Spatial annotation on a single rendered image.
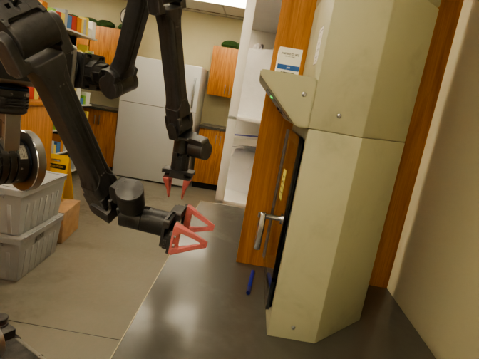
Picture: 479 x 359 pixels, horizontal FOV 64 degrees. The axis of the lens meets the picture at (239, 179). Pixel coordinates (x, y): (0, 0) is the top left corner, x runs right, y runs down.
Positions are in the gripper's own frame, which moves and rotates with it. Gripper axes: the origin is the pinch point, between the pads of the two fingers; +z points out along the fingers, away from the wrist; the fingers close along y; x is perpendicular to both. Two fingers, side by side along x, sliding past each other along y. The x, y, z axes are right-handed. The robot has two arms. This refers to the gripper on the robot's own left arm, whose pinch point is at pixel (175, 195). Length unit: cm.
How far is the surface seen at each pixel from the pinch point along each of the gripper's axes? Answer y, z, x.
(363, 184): 47, -21, -42
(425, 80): 68, -49, -9
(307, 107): 32, -35, -46
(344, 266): 47, -2, -42
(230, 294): 23.4, 15.9, -30.0
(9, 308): -104, 109, 82
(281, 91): 26, -37, -46
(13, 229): -121, 71, 110
